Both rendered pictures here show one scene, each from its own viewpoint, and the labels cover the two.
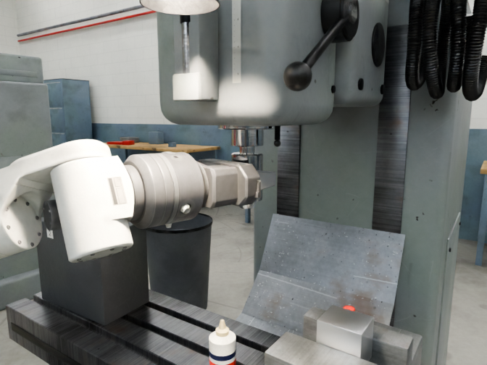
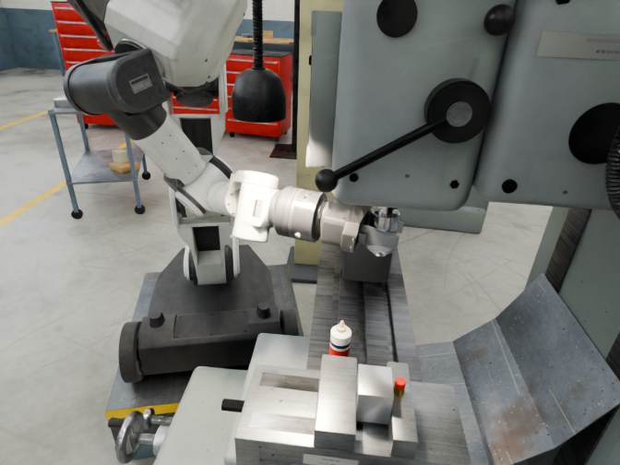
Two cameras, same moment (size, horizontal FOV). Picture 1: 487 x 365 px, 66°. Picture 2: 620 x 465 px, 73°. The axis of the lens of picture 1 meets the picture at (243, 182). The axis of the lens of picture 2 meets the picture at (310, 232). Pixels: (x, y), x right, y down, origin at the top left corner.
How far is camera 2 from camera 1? 55 cm
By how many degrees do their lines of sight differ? 59
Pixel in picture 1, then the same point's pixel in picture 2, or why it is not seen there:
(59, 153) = (243, 176)
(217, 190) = (324, 232)
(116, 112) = not seen: outside the picture
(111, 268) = not seen: hidden behind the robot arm
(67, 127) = not seen: hidden behind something
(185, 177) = (299, 215)
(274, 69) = (337, 164)
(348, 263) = (555, 375)
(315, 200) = (577, 286)
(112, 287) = (353, 257)
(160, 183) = (280, 213)
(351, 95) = (487, 196)
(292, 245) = (531, 316)
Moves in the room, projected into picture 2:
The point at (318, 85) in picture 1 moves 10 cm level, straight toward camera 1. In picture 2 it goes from (414, 180) to (343, 186)
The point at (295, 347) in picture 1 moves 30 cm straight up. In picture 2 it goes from (339, 367) to (356, 205)
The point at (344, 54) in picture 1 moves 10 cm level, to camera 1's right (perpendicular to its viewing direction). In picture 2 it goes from (489, 148) to (566, 175)
